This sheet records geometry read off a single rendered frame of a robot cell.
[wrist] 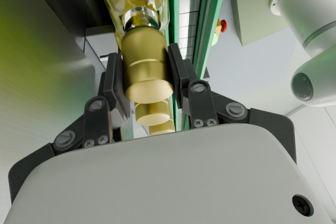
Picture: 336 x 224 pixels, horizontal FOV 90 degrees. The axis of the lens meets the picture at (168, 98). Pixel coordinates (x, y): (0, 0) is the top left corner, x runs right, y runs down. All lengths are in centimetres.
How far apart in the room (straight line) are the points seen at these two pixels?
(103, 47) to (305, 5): 50
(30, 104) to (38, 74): 4
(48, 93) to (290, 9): 54
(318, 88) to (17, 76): 44
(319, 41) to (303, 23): 6
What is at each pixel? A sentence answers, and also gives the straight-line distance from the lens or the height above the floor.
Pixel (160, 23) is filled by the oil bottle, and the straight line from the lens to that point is 17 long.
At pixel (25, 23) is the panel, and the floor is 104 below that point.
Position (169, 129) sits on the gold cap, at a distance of 21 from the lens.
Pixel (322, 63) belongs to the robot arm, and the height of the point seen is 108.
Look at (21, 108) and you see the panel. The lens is 21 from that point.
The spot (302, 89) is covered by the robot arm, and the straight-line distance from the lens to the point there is 44.
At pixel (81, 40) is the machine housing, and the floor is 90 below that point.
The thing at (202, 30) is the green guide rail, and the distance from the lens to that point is 44.
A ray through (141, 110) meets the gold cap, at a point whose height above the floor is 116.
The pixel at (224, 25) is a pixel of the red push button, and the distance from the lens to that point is 62.
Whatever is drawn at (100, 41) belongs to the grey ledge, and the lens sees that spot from 47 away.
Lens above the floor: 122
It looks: 26 degrees down
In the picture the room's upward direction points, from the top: 170 degrees clockwise
